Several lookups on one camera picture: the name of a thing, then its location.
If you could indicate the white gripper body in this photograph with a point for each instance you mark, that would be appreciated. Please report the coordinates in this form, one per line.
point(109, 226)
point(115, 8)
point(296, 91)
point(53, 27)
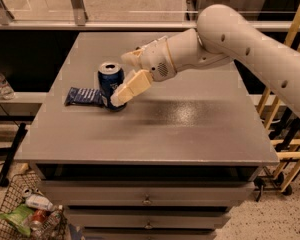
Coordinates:
point(155, 60)

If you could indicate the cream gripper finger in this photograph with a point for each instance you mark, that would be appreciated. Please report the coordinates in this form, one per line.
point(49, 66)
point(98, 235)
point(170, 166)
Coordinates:
point(133, 58)
point(135, 83)

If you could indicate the blue pepsi can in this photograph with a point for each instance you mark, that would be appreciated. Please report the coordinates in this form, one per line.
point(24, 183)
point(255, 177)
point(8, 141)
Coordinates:
point(110, 76)

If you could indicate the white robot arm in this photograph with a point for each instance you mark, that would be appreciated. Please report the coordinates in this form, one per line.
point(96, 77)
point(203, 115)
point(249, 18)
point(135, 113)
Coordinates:
point(221, 35)

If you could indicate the blue rxbar blueberry wrapper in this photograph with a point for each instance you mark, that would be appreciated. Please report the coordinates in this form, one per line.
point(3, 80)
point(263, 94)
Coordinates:
point(83, 96)

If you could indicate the silver can in basket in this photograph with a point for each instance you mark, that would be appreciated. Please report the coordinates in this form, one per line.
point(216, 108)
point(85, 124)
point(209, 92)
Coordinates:
point(26, 192)

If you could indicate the red soda can in basket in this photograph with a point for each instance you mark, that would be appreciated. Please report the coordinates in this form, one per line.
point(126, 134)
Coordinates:
point(38, 219)

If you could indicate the grey drawer cabinet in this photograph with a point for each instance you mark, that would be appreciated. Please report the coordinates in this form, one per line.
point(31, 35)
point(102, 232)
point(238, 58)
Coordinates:
point(169, 166)

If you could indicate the black stand leg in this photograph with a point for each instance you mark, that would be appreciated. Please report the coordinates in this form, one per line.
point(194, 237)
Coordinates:
point(4, 182)

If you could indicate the clear plastic water bottle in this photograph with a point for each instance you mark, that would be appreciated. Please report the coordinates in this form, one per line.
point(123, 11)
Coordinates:
point(5, 88)

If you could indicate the white plastic bottle in basket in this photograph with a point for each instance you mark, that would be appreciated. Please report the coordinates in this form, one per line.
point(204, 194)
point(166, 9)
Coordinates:
point(39, 202)

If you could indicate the green snack bag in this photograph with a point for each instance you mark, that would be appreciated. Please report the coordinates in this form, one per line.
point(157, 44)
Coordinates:
point(19, 219)

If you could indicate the yellow wooden cart frame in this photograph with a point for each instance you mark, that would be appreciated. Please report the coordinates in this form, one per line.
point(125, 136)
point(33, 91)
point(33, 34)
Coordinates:
point(286, 140)

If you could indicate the wire mesh basket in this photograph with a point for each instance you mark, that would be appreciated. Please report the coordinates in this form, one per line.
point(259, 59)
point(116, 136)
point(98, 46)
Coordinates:
point(53, 228)

